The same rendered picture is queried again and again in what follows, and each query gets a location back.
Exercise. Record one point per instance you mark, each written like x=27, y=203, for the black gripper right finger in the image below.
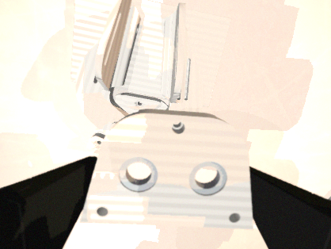
x=287, y=216

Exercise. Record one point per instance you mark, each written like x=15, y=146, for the pale grey metal plate with two holes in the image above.
x=170, y=195

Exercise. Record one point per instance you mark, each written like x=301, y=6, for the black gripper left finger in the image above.
x=40, y=212

